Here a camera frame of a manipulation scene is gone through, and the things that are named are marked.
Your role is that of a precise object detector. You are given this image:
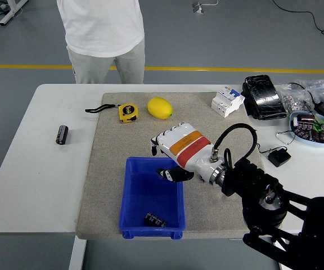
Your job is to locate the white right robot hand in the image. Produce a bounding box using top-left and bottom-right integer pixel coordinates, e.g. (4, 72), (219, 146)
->
(150, 121), (224, 184)

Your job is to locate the dark cylindrical battery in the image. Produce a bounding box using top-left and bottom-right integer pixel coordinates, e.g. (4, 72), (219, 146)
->
(55, 125), (69, 146)
(143, 212), (168, 228)

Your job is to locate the blue plastic box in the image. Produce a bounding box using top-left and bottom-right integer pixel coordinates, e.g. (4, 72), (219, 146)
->
(118, 156), (187, 240)

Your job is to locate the grey-brown mat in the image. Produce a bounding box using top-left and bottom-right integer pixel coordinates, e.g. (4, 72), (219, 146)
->
(75, 92), (282, 240)

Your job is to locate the yellow lemon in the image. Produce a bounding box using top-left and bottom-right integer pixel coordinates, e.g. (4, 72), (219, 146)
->
(147, 96), (174, 120)

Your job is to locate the white circuit breaker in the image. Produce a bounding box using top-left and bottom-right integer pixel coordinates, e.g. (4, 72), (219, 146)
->
(210, 86), (246, 119)

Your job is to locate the yellow tape measure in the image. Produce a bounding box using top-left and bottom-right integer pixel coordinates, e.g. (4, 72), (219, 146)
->
(84, 103), (140, 124)

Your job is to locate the black wrapped case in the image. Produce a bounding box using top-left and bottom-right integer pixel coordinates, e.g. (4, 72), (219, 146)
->
(240, 74), (289, 121)

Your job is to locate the small black power adapter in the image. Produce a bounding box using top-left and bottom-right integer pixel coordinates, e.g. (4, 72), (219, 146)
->
(268, 148), (292, 168)

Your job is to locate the clear bag of metal nuts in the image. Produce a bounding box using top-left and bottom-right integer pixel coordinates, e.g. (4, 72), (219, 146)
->
(278, 83), (314, 114)

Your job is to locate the light blue bowl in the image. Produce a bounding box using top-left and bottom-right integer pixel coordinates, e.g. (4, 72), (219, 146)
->
(289, 111), (324, 147)

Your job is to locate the large maroon capacitor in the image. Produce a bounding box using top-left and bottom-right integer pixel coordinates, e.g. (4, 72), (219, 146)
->
(296, 112), (316, 124)

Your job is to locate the person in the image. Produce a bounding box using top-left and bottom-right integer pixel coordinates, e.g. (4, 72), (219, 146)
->
(56, 0), (146, 84)

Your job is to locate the clear bag of screws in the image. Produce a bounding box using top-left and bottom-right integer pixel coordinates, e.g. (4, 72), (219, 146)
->
(295, 79), (324, 109)

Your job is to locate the white table leg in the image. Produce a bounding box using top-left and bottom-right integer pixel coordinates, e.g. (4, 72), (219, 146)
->
(68, 235), (87, 270)

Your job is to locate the white table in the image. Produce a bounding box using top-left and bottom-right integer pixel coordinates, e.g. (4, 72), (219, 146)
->
(0, 83), (324, 235)

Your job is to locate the thin wire loop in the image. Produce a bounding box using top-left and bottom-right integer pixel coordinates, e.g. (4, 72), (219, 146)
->
(276, 129), (297, 146)

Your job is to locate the black floor cable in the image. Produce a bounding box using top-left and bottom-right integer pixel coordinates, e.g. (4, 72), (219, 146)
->
(271, 0), (324, 43)

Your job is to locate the white desk frame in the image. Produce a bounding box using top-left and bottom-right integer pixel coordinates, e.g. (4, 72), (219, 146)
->
(0, 0), (29, 26)

